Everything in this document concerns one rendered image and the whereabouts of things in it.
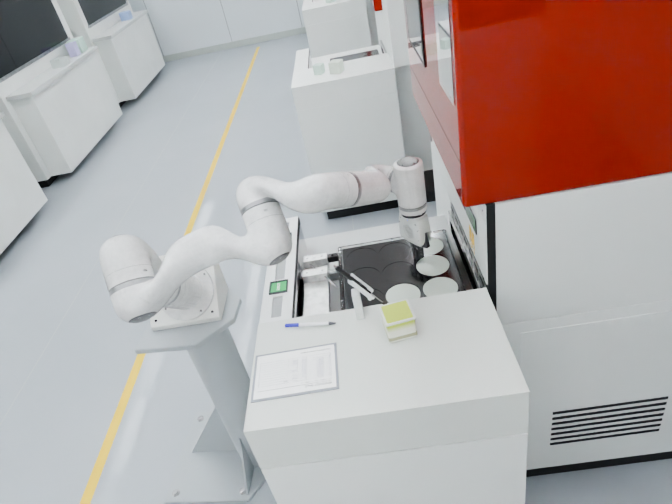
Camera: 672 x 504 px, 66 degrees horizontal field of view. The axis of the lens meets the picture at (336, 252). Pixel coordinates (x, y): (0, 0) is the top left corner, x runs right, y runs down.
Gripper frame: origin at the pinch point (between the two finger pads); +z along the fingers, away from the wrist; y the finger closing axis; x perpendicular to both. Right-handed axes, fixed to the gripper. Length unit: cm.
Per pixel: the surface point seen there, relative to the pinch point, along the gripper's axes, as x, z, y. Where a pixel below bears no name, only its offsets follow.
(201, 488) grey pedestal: -91, 90, -43
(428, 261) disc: 0.4, 1.9, 4.1
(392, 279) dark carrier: -12.8, 2.1, 2.3
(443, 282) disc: -3.6, 2.0, 14.7
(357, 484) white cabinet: -56, 22, 37
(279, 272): -38.6, -3.6, -21.0
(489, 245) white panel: -2.0, -18.3, 31.2
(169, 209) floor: -17, 92, -298
